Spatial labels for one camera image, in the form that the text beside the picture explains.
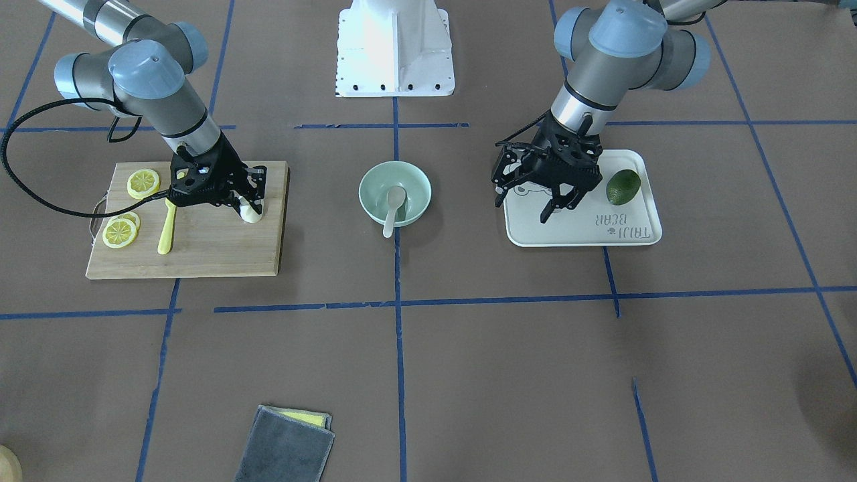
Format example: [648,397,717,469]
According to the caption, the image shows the beige round object corner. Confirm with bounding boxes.
[0,445,23,482]

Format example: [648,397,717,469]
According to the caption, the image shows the bamboo cutting board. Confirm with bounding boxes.
[86,161,289,280]

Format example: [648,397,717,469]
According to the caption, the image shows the metal cutting board handle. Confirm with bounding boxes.
[90,194,111,245]

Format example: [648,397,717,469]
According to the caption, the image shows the green avocado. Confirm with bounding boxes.
[605,169,641,206]

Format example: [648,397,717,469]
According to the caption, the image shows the grey folded cloth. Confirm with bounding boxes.
[234,405,335,481]

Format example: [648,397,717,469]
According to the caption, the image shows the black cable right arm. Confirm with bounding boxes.
[1,98,171,220]

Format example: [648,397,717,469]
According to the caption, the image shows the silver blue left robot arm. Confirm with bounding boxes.
[491,1,720,219]

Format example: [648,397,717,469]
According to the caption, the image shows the lemon slice lower front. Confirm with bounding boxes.
[102,218,139,249]

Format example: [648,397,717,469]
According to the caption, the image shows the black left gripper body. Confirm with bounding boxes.
[495,112,603,190]

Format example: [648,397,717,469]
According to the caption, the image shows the white ceramic spoon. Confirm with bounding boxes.
[382,185,407,238]

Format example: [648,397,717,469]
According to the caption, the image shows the yellow plastic knife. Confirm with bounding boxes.
[158,198,177,255]

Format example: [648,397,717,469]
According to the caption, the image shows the mint green bowl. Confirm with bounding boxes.
[358,161,433,228]

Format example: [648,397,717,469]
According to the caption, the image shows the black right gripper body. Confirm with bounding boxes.
[167,133,250,208]

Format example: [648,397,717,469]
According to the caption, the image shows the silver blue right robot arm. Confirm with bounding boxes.
[46,1,602,223]

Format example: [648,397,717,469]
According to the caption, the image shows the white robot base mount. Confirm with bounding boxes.
[335,1,456,98]

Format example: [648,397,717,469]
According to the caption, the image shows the lemon slice lower back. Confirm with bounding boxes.
[113,212,141,229]

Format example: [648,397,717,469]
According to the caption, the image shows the yellow sponge cloth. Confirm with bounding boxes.
[273,408,333,430]

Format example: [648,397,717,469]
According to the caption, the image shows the lemon slice upper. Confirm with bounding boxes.
[126,168,161,200]

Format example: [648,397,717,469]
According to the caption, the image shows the white plastic tray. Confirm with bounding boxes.
[503,149,662,248]

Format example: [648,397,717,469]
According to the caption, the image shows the lemon slice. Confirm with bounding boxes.
[102,218,139,249]
[113,212,141,229]
[126,168,161,200]

